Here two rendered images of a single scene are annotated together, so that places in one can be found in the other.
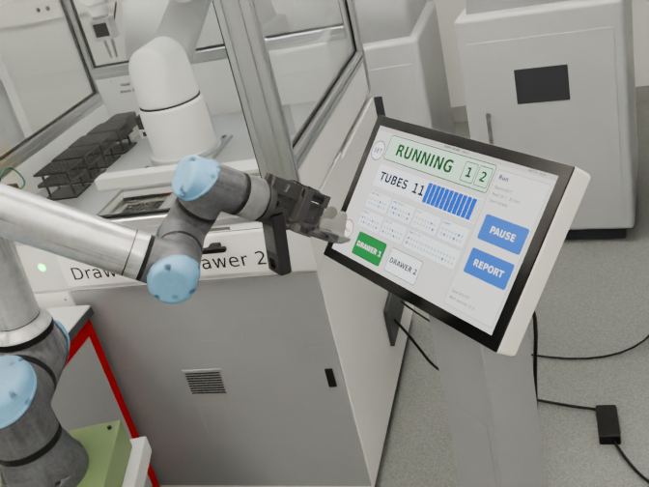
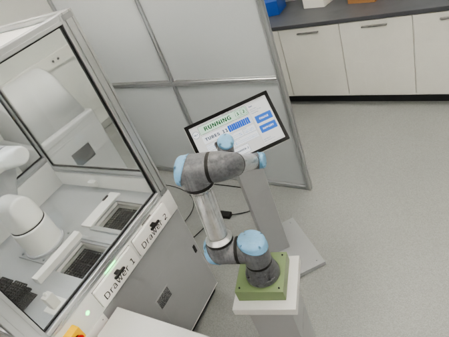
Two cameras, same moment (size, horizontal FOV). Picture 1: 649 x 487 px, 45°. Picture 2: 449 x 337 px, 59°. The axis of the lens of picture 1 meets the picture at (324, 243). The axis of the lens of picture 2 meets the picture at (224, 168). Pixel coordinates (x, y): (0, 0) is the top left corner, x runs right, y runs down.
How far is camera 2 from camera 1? 1.89 m
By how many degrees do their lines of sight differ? 59
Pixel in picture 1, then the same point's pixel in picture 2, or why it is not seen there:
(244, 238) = (158, 212)
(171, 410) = not seen: hidden behind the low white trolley
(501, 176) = (248, 106)
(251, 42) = (132, 130)
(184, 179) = (230, 140)
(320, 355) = (189, 242)
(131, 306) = (129, 290)
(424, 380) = not seen: hidden behind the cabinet
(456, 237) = (251, 129)
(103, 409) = not seen: outside the picture
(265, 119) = (145, 158)
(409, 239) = (236, 142)
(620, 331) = (183, 204)
